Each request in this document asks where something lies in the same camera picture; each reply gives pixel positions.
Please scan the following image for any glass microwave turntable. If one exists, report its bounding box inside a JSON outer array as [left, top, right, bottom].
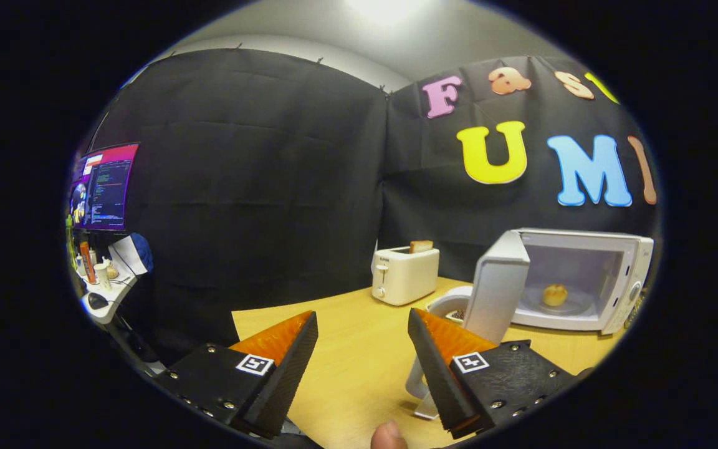
[[520, 292, 585, 317]]

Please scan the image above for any white divided bean dish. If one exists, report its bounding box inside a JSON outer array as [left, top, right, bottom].
[[426, 286, 474, 325]]

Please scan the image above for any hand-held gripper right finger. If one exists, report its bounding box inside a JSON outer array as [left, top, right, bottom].
[[408, 307, 584, 439]]

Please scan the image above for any orange bottle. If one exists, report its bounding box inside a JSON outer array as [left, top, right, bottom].
[[80, 241, 97, 285]]

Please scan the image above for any cream toaster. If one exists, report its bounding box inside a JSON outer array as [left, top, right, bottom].
[[371, 246, 441, 307]]

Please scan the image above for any white microwave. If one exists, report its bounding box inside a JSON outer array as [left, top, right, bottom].
[[404, 228, 654, 420]]

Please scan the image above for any white side desk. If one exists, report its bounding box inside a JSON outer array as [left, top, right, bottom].
[[77, 273, 139, 325]]

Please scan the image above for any computer monitor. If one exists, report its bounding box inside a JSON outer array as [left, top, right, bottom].
[[71, 142, 140, 233]]

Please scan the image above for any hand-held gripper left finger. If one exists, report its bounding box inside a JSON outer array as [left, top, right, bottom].
[[152, 311, 319, 438]]

